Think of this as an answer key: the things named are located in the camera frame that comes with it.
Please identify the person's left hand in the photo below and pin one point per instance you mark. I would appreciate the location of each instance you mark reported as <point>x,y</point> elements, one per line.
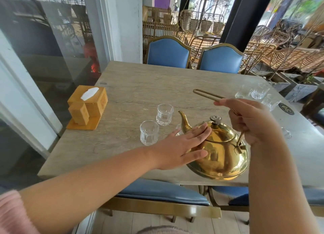
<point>177,150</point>

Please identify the person's right hand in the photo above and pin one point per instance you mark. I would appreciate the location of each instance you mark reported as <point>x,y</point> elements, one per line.
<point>258,122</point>

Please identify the person's right thumb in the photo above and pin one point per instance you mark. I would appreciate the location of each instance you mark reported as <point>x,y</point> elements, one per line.
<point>238,120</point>

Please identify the person's left thumb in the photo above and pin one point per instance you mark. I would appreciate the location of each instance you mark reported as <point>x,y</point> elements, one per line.
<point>198,156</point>

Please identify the gold metal teapot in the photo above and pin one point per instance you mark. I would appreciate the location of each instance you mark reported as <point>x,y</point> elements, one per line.
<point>222,160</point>

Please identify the person's left forearm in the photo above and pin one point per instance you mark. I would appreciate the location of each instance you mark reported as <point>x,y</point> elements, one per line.
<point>88,188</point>

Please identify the person's right forearm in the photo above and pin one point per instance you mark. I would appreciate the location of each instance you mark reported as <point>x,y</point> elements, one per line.
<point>276,185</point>

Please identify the gold teapot lid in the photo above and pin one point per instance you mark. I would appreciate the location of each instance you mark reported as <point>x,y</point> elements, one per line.
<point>221,134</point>

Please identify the small clear drinking glass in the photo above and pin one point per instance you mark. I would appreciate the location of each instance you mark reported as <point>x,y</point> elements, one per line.
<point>286,133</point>
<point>271,102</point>
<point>178,128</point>
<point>260,91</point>
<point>149,133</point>
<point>242,92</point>
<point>164,115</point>

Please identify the black oval table sticker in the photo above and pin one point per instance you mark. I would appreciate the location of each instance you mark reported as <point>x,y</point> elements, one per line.
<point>286,109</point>

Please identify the blue upholstered gold-framed chair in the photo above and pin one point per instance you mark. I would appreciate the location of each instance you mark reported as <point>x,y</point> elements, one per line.
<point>219,59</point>
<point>236,197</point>
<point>168,51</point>
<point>162,193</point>

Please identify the grey stone planter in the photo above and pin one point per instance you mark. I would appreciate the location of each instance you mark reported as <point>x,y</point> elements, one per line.
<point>279,82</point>
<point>301,89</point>

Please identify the dark wooden chair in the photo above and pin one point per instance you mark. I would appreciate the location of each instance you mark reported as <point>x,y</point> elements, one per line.
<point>315,107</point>

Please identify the group of rattan chairs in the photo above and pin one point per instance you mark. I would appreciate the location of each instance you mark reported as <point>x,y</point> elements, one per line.
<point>291,56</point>

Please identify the black pillar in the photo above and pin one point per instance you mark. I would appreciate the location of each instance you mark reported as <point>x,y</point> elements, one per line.
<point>243,16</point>

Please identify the wooden tissue box holder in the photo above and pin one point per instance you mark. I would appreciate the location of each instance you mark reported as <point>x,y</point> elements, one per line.
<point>88,110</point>

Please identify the white paper tissue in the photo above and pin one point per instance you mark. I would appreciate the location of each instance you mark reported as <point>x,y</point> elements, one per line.
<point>89,94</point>

